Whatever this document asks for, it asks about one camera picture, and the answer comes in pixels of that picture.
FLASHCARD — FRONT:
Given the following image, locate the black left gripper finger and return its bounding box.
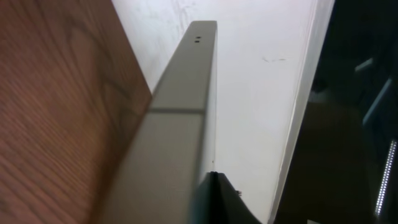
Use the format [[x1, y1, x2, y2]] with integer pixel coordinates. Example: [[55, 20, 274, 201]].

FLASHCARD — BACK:
[[188, 171, 260, 224]]

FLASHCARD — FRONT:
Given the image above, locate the Samsung Galaxy smartphone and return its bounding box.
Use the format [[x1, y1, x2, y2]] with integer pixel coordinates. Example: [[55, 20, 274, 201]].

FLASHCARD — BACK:
[[98, 21, 218, 224]]

